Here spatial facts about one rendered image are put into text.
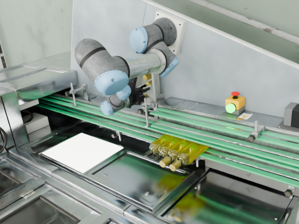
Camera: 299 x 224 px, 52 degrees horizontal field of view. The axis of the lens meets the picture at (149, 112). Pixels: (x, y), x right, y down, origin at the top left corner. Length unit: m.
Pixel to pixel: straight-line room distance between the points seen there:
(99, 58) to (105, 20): 0.91
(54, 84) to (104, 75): 1.20
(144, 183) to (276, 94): 0.74
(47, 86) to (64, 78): 0.15
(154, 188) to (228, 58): 0.71
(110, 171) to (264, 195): 0.76
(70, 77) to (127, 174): 0.99
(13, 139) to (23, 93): 0.31
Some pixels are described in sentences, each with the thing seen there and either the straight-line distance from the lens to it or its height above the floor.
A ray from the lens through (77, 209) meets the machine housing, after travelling 1.52.
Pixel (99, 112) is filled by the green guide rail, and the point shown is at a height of 0.94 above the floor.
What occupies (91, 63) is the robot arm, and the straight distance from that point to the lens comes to 1.10.
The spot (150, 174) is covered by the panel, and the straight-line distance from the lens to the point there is 1.58.
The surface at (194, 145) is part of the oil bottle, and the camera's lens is 1.50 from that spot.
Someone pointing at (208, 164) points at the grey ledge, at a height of 0.88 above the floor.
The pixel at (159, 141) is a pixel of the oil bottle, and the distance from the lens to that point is 1.55.
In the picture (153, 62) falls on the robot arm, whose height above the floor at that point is 1.09.
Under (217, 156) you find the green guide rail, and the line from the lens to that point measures 1.53.
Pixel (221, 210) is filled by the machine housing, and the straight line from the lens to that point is 1.41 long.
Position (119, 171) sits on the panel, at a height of 1.19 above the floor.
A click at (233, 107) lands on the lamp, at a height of 0.85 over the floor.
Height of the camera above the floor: 2.08
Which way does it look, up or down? 44 degrees down
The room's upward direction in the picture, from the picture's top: 119 degrees counter-clockwise
